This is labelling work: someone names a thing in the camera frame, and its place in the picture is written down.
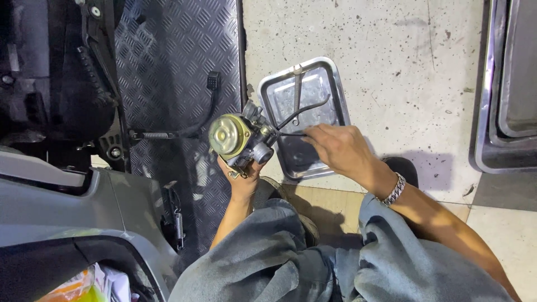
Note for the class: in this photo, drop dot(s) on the person's right hand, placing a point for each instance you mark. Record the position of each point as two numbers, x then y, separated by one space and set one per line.
342 149

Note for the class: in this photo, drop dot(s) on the person's left hand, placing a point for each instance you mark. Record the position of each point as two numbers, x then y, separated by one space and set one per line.
240 186

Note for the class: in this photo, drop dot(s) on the person's right fingers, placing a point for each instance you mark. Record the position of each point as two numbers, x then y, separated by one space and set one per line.
316 135

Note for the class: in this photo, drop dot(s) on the thin black rod tool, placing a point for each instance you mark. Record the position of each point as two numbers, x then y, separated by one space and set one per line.
291 134

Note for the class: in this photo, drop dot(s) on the metal carburetor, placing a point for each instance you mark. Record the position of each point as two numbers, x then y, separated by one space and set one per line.
239 138

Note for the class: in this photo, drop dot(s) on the steel wrench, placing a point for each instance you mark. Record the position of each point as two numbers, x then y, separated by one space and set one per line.
297 94

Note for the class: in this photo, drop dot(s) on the steel parts tray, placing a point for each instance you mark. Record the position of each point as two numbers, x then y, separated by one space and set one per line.
308 90

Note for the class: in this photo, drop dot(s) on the person's black shoe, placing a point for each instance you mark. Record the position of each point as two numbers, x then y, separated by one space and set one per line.
402 167

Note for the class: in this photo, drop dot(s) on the person's worn brown shoe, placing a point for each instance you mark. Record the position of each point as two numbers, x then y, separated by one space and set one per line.
308 228

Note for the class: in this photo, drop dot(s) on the person's grey jeans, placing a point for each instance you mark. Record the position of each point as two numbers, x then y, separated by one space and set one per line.
293 268

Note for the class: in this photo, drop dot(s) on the black diamond plate ramp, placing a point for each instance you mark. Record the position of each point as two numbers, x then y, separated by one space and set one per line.
176 63

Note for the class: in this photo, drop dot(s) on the steel stand spring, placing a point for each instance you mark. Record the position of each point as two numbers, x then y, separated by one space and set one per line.
179 230

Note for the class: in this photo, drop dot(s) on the stack of large steel trays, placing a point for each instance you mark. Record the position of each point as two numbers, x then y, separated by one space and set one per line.
507 84

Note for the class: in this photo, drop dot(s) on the grey scooter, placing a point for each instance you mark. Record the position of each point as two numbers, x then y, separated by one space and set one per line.
54 126

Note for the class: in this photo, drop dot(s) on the heap of plastic bags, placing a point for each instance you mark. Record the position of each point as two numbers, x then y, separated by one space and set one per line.
88 285

